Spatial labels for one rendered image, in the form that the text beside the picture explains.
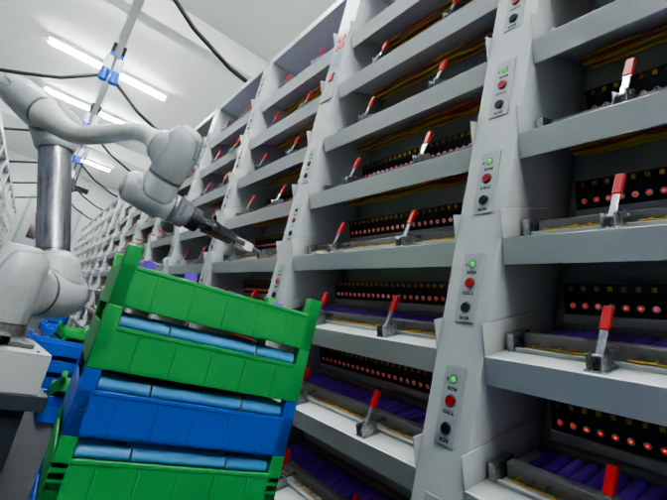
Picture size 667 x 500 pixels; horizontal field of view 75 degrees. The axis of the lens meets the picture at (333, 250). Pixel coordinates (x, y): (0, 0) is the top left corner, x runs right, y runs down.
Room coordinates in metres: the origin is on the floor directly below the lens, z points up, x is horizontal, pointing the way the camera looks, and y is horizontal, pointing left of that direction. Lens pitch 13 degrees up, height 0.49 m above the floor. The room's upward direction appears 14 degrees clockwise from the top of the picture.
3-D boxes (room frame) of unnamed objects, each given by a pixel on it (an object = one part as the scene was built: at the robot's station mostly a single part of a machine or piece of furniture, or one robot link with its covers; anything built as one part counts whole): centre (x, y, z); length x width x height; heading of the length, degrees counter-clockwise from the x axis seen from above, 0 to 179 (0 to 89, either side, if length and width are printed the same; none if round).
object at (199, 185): (2.54, 0.82, 0.89); 0.20 x 0.09 x 1.78; 123
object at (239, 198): (1.95, 0.44, 0.89); 0.20 x 0.09 x 1.78; 123
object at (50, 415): (1.88, 0.83, 0.04); 0.30 x 0.20 x 0.08; 123
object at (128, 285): (0.72, 0.18, 0.52); 0.30 x 0.20 x 0.08; 119
